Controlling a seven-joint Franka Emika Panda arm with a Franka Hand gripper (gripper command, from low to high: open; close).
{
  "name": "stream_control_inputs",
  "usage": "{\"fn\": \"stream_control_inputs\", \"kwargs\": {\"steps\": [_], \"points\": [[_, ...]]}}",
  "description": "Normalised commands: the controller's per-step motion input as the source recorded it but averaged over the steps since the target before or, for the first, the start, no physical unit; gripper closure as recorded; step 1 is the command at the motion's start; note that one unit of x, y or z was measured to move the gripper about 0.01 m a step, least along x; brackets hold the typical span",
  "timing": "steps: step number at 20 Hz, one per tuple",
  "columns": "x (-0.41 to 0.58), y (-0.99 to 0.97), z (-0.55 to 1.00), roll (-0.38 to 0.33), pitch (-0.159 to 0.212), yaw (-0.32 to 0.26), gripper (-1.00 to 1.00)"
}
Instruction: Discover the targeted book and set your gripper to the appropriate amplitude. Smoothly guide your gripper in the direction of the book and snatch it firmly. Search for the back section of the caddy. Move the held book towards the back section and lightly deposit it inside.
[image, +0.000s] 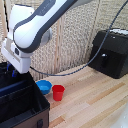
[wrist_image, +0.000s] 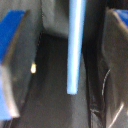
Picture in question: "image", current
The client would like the beige woven folding screen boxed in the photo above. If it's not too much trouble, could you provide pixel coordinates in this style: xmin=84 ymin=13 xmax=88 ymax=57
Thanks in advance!
xmin=0 ymin=0 xmax=128 ymax=83

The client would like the black fabric storage box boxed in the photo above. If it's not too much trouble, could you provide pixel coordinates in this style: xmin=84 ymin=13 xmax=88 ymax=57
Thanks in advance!
xmin=0 ymin=60 xmax=51 ymax=128

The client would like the red plastic cup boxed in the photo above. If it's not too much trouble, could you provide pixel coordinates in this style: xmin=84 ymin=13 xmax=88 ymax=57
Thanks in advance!
xmin=51 ymin=84 xmax=66 ymax=102

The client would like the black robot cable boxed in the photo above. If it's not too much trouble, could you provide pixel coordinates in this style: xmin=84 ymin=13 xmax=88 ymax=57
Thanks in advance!
xmin=29 ymin=7 xmax=128 ymax=78

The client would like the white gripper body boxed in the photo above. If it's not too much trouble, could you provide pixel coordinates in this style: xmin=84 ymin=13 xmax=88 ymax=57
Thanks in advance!
xmin=0 ymin=37 xmax=33 ymax=75

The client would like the blue bowl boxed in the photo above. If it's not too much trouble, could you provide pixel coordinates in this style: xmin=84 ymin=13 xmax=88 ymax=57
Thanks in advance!
xmin=35 ymin=79 xmax=53 ymax=96

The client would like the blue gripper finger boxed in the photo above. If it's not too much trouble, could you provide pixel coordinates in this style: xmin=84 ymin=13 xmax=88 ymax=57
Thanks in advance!
xmin=6 ymin=62 xmax=13 ymax=73
xmin=11 ymin=69 xmax=18 ymax=79

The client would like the black hard case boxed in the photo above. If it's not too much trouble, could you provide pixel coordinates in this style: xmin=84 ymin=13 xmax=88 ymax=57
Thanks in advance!
xmin=87 ymin=28 xmax=128 ymax=80

